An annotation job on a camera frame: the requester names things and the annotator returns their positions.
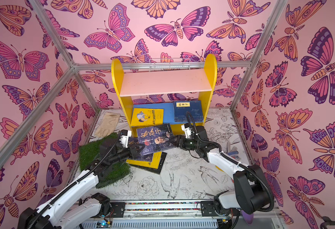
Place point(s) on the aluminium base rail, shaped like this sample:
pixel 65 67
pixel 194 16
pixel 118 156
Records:
pixel 182 214

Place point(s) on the aluminium frame post right rear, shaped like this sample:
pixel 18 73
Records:
pixel 269 28

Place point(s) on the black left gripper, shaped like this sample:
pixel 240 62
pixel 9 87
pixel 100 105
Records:
pixel 131 151

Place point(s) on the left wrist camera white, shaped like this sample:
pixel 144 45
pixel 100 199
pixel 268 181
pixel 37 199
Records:
pixel 124 136

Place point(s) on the purple cover book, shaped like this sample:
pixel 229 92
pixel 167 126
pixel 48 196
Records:
pixel 155 138

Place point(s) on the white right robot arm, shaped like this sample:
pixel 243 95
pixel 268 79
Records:
pixel 251 190

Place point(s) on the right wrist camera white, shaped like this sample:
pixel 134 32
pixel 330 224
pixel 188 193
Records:
pixel 188 131

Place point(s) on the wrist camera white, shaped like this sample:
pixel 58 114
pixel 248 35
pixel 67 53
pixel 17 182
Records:
pixel 188 131
pixel 124 136

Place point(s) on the yellow cartoon cover book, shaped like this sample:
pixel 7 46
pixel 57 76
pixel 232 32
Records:
pixel 146 117

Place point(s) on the yellow black book bottom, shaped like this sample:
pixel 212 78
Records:
pixel 154 166

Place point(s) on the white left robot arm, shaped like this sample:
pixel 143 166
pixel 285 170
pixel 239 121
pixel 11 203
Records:
pixel 57 213

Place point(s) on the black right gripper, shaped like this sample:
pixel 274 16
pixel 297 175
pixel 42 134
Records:
pixel 183 142

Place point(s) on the purple bulb object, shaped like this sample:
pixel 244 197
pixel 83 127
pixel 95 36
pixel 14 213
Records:
pixel 248 218

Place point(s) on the yellow wooden bookshelf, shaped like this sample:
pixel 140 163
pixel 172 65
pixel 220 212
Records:
pixel 128 85

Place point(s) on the beige cloth glove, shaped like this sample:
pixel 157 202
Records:
pixel 107 125

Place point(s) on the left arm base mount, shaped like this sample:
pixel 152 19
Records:
pixel 113 209

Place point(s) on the small green circuit board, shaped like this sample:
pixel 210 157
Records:
pixel 103 224

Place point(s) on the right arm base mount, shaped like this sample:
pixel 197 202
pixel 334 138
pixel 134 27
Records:
pixel 213 208

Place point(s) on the dark portrait cover book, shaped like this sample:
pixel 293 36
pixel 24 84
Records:
pixel 133 143

